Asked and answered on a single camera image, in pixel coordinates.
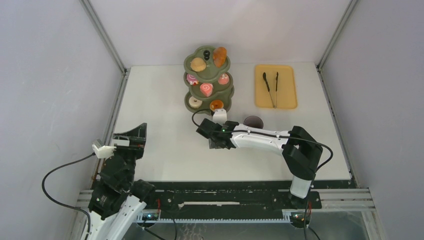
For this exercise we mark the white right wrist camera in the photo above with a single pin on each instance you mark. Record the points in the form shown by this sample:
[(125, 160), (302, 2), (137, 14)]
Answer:
[(219, 116)]

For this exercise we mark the brown croissant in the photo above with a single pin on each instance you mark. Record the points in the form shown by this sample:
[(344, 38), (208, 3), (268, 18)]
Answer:
[(219, 56)]

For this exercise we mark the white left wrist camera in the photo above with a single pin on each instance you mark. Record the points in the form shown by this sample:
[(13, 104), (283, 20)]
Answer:
[(102, 151)]

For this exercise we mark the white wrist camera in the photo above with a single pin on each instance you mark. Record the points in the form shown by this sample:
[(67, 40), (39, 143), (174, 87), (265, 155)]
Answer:
[(219, 116), (102, 151)]

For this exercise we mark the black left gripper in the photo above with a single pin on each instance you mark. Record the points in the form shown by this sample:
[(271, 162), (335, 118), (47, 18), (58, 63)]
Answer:
[(137, 136)]

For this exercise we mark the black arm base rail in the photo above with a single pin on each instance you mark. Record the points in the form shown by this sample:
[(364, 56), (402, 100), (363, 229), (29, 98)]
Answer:
[(227, 201)]

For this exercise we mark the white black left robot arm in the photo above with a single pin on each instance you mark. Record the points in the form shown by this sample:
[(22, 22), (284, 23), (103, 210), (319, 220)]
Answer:
[(118, 198)]

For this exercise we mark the pink strawberry cake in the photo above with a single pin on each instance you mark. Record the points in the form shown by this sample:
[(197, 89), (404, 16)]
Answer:
[(224, 79)]

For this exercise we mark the yellow serving tray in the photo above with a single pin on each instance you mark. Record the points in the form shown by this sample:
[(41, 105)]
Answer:
[(281, 80)]

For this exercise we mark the beige round cookie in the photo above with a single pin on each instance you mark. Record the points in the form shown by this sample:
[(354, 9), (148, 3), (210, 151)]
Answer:
[(198, 64)]

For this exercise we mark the purple swirl cake slice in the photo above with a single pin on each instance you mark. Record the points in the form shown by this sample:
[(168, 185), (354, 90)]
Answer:
[(191, 80)]

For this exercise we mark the black metal food tongs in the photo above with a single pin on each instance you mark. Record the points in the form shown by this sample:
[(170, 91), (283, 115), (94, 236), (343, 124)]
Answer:
[(264, 77)]

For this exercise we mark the pink swirl cake slice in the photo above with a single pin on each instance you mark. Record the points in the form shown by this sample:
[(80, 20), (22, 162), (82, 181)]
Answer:
[(206, 89)]

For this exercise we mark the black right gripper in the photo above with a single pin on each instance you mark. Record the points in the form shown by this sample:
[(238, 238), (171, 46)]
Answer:
[(212, 145)]

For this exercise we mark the white glazed donut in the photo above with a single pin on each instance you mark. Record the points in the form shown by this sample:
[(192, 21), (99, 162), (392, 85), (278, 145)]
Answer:
[(194, 102)]

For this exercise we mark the orange glazed donut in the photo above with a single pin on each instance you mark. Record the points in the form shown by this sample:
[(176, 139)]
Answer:
[(216, 104)]

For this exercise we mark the green three-tier dessert stand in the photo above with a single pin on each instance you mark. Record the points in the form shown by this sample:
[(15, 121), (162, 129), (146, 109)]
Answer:
[(210, 75)]

